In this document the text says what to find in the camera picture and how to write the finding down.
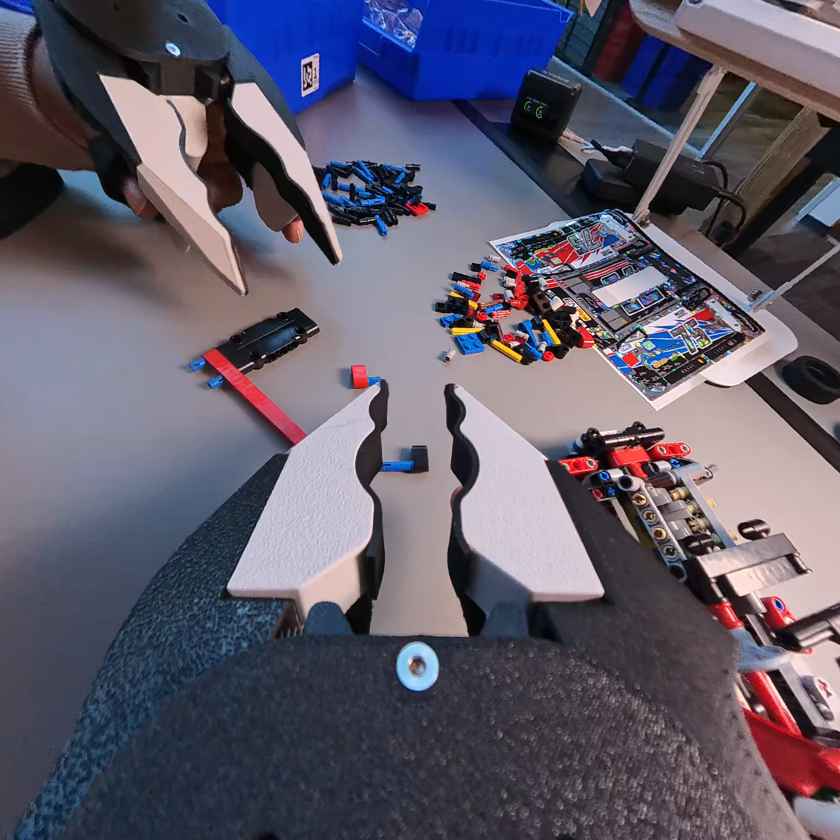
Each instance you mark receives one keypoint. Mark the black lego link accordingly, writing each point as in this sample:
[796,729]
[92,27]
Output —
[420,457]

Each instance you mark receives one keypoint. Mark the black lego panel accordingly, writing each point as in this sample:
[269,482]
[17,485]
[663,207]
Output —
[272,338]

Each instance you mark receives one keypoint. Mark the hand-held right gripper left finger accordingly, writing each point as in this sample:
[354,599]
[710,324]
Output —
[315,525]

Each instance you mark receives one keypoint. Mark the pile of black blue pins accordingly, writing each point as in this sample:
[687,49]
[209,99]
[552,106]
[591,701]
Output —
[374,190]

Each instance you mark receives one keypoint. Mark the long red lego beam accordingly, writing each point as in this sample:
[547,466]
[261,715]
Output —
[256,397]

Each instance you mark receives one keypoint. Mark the black device with green display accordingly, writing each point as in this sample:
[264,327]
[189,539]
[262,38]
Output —
[544,102]

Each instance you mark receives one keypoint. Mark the person's left hand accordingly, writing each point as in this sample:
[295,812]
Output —
[220,180]

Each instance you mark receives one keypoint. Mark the partly built lego car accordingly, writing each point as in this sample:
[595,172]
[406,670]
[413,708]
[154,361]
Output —
[689,525]

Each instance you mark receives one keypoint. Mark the large blue storage bin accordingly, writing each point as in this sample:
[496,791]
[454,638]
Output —
[472,46]

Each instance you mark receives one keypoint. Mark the red lego connector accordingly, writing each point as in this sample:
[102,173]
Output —
[359,376]

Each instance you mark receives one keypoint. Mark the small crinkled plastic bag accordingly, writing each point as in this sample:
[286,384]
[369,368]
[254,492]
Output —
[394,19]

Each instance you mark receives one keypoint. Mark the colourful sticker sheet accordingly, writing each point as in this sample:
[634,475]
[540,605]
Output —
[623,308]

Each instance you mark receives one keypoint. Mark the pile of mixed lego pieces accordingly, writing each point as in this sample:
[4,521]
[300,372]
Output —
[512,315]

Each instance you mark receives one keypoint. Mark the person's left forearm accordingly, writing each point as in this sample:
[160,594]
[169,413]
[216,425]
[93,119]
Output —
[26,98]

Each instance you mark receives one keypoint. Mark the black lego tyre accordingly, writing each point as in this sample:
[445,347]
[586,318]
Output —
[814,377]

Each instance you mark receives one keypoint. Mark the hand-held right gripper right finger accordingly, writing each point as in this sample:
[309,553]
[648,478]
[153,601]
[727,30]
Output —
[518,525]

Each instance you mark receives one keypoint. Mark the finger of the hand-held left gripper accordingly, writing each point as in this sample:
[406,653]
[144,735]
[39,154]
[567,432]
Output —
[177,190]
[282,164]

